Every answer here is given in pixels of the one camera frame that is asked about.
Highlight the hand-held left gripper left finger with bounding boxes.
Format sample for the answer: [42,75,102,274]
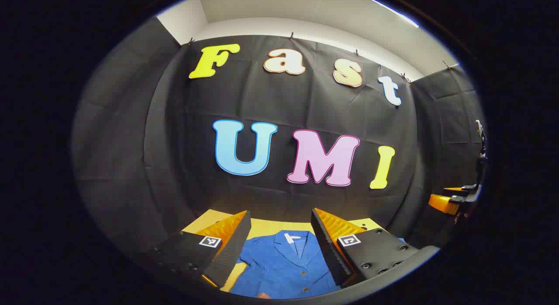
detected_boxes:
[151,210,252,289]

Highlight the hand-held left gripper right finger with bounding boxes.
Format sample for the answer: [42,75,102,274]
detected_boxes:
[311,208,422,288]

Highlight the blue button shirt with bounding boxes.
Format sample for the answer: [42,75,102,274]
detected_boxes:
[229,230,406,299]

